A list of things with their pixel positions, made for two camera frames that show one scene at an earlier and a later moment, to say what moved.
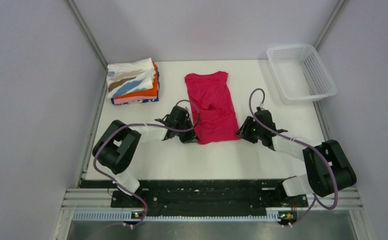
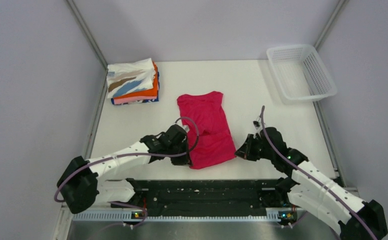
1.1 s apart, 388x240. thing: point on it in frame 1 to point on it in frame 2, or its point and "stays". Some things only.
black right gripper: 243,133 to 245,151
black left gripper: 191,137 to 183,160
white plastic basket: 301,73 stays
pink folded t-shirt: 121,100 stays
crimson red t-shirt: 210,94 to 216,144
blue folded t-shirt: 112,102 stays
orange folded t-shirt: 148,93 stays
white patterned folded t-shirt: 124,78 stays
